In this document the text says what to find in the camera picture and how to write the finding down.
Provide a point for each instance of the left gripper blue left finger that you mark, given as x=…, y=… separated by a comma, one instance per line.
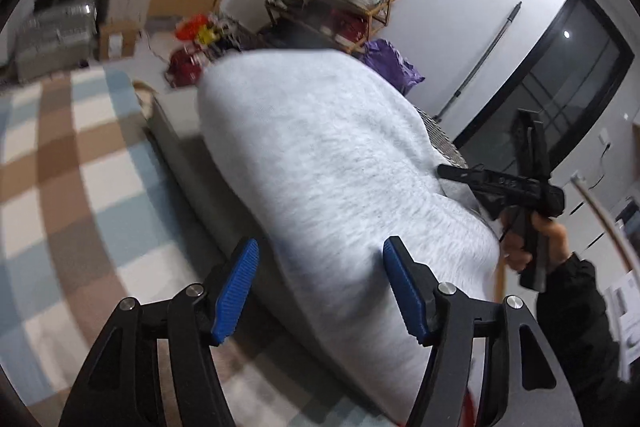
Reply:
x=119, y=382

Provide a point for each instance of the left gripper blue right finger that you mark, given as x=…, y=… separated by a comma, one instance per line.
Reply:
x=523, y=383

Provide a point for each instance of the light grey hoodie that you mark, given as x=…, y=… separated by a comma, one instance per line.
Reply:
x=331, y=161

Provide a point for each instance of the person's right forearm black sleeve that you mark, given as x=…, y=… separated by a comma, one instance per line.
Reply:
x=572, y=314

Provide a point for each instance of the long grey pole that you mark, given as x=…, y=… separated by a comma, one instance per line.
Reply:
x=480, y=62

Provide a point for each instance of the black framed glass door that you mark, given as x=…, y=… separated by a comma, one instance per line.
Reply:
x=568, y=79

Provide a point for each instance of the checkered bed sheet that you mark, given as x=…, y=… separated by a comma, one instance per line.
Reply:
x=90, y=215

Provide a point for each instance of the purple bag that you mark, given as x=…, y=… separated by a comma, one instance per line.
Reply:
x=386, y=60

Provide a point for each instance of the cardboard box on floor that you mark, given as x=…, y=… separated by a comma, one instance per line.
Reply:
x=118, y=40

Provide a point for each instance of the silver lying suitcase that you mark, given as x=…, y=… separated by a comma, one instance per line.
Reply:
x=54, y=39

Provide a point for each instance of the red orange toy pile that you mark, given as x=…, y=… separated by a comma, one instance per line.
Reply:
x=198, y=37

